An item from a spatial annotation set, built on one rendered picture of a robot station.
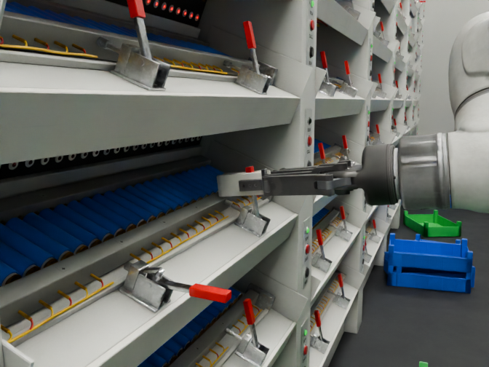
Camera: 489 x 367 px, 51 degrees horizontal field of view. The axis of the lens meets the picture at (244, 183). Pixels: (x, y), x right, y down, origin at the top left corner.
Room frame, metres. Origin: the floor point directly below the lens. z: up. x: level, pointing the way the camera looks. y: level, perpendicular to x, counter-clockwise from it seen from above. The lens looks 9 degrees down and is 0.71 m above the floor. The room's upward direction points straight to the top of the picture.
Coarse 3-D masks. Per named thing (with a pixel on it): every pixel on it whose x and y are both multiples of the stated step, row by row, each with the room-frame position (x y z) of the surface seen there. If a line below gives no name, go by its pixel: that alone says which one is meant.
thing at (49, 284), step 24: (168, 216) 0.57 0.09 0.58; (192, 216) 0.60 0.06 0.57; (120, 240) 0.47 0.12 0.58; (144, 240) 0.50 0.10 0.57; (168, 240) 0.53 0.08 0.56; (72, 264) 0.40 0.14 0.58; (96, 264) 0.42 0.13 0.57; (120, 264) 0.47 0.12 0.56; (0, 288) 0.34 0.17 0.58; (24, 288) 0.35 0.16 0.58; (48, 288) 0.37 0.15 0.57; (72, 288) 0.40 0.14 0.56; (0, 312) 0.33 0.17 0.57; (24, 312) 0.34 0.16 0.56
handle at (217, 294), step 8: (160, 272) 0.43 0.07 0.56; (160, 280) 0.43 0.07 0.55; (168, 280) 0.43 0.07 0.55; (168, 288) 0.42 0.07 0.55; (176, 288) 0.42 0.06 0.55; (184, 288) 0.42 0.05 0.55; (192, 288) 0.41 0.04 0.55; (200, 288) 0.41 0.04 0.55; (208, 288) 0.41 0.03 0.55; (216, 288) 0.41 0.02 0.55; (200, 296) 0.41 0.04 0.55; (208, 296) 0.41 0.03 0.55; (216, 296) 0.40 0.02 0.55; (224, 296) 0.40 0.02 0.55
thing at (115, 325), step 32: (128, 160) 0.65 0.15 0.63; (160, 160) 0.74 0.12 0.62; (224, 160) 0.87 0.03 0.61; (0, 192) 0.47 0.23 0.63; (288, 224) 0.78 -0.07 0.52; (192, 256) 0.54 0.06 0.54; (224, 256) 0.57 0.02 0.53; (256, 256) 0.66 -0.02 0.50; (96, 288) 0.42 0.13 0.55; (224, 288) 0.57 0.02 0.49; (64, 320) 0.37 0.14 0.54; (96, 320) 0.38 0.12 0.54; (128, 320) 0.40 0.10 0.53; (160, 320) 0.41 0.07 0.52; (32, 352) 0.33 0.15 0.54; (64, 352) 0.34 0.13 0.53; (96, 352) 0.35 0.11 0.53; (128, 352) 0.38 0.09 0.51
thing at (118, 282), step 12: (264, 204) 0.80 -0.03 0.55; (216, 228) 0.63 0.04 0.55; (192, 240) 0.57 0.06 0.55; (168, 252) 0.52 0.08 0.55; (180, 252) 0.54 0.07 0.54; (156, 264) 0.49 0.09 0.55; (108, 288) 0.42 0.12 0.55; (96, 300) 0.41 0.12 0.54; (72, 312) 0.38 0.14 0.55; (36, 324) 0.34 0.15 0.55; (48, 324) 0.35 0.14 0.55; (12, 336) 0.33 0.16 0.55; (24, 336) 0.33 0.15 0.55
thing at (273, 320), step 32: (256, 288) 0.83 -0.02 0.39; (288, 288) 0.83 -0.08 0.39; (192, 320) 0.69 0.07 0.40; (224, 320) 0.71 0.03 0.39; (256, 320) 0.77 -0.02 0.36; (288, 320) 0.82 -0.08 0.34; (160, 352) 0.60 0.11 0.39; (192, 352) 0.61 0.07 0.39; (224, 352) 0.67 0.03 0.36; (256, 352) 0.67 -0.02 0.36
